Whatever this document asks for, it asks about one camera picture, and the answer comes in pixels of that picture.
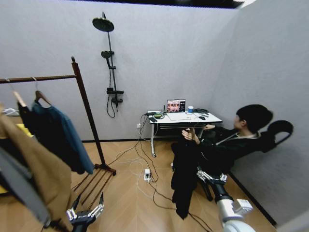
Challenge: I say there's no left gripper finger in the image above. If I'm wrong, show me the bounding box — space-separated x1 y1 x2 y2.
66 194 82 221
89 191 105 218

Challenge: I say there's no black garment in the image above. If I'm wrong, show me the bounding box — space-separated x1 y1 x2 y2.
170 141 202 220
16 101 85 175

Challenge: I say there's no grey hanging garment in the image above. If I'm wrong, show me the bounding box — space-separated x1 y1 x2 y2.
0 145 52 226

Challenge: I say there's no black hanging garment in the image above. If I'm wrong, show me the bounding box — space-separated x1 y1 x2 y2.
16 101 85 175

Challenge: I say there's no wooden hanger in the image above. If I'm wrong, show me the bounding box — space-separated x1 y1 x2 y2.
6 78 28 107
30 76 53 107

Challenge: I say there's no person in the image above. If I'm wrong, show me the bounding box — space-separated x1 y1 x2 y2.
180 104 274 175

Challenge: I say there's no tan coat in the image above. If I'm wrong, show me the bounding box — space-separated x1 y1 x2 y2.
0 103 76 232

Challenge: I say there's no white folding desk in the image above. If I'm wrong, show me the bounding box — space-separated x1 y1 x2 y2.
146 111 223 158

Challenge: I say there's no black office chair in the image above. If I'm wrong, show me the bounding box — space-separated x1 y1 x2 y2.
197 119 294 202

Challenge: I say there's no open laptop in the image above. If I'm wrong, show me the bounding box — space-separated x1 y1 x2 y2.
166 98 194 121

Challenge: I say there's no teal shirt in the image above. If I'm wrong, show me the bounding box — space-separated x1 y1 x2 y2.
31 100 95 175

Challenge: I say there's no yellow object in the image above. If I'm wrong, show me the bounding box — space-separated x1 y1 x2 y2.
16 123 33 136

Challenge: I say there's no brown wooden clothes rack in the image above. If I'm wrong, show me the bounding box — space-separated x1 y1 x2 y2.
0 56 117 211

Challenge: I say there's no black shower faucet shelf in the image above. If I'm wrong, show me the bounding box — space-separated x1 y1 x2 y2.
106 87 125 113

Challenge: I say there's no black handheld shower head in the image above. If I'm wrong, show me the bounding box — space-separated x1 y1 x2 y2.
100 50 113 70

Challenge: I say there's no black rain shower head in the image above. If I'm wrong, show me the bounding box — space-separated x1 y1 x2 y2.
92 11 115 32

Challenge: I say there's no black floor cable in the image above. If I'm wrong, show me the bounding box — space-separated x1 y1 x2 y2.
107 114 213 232

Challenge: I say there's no white floor cable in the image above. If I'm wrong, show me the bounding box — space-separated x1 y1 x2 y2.
115 122 175 209

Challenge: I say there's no black shower hose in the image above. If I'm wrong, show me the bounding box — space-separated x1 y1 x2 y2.
105 69 117 119

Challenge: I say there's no black shower rail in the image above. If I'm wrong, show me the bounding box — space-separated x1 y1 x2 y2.
106 30 117 89

